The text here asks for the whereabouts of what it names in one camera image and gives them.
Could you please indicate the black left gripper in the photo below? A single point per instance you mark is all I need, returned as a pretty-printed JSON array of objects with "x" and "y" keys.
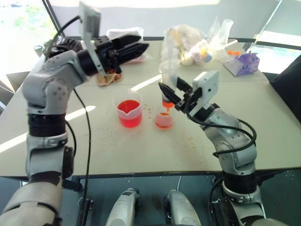
[{"x": 107, "y": 55}]

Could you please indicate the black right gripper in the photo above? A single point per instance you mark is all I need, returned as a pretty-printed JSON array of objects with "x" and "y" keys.
[{"x": 189, "y": 100}]

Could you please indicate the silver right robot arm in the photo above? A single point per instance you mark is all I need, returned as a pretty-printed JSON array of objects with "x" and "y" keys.
[{"x": 225, "y": 131}]

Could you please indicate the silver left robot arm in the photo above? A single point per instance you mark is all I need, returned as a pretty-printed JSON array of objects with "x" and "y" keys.
[{"x": 44, "y": 94}]

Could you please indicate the small cup with red liquid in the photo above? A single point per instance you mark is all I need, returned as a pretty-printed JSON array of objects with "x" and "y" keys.
[{"x": 163, "y": 120}]

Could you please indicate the large beaker with red liquid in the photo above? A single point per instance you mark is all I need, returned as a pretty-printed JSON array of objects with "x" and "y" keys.
[{"x": 129, "y": 113}]

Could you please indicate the stained beige cloth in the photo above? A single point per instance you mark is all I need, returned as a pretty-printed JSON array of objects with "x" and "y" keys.
[{"x": 107, "y": 79}]

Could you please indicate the clear plastic bag with items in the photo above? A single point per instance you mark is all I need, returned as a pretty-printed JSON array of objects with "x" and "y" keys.
[{"x": 188, "y": 44}]

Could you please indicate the clear crumpled plastic bag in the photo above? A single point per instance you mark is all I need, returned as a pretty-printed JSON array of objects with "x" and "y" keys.
[{"x": 222, "y": 37}]

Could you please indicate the purple cardboard box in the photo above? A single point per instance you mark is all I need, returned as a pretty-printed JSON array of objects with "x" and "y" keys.
[{"x": 244, "y": 64}]

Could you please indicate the black chair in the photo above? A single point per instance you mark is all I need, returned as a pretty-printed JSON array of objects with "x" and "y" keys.
[{"x": 287, "y": 75}]

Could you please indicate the silver robot leg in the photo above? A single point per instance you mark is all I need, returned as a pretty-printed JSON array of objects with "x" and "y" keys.
[
  {"x": 182, "y": 208},
  {"x": 123, "y": 208}
]

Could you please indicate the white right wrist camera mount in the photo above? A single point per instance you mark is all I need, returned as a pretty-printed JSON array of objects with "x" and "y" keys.
[{"x": 207, "y": 84}]

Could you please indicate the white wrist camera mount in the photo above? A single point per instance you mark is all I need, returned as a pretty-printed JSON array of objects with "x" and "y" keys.
[
  {"x": 90, "y": 21},
  {"x": 207, "y": 84}
]

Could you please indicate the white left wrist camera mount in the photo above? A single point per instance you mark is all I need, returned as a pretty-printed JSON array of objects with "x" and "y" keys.
[{"x": 90, "y": 21}]

